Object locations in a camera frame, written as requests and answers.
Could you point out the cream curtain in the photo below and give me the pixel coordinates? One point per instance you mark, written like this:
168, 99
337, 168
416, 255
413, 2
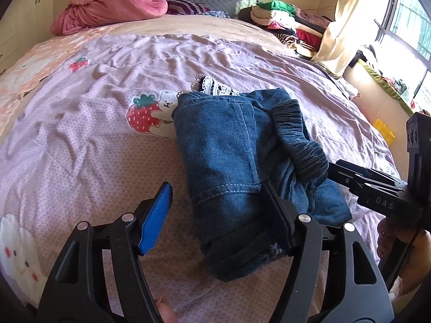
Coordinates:
343, 36

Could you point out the window frame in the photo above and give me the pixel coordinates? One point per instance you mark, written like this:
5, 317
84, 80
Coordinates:
404, 30

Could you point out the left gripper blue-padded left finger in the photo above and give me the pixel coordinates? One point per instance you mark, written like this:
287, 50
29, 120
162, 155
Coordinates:
76, 289

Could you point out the pink crumpled blanket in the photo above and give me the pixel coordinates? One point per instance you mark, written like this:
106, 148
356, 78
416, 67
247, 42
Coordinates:
86, 14

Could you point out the yellow box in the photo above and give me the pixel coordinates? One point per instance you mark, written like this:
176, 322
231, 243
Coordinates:
385, 131

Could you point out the pink patterned bed quilt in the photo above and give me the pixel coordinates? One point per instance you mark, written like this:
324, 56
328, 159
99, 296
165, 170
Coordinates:
75, 154

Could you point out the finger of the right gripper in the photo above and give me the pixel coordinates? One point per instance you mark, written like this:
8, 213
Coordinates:
356, 177

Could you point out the purple striped pillow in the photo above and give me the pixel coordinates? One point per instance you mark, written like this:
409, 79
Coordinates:
184, 7

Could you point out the blue denim pants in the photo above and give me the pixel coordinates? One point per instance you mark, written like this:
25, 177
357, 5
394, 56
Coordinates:
231, 146

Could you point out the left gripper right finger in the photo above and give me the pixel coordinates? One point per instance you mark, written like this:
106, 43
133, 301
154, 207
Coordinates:
332, 278

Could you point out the left hand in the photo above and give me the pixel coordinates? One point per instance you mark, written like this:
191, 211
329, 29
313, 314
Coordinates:
166, 313

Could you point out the right hand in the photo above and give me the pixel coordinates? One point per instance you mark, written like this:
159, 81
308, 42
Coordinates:
416, 257

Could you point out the pile of folded clothes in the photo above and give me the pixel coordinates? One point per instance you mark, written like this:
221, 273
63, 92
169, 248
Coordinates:
299, 30

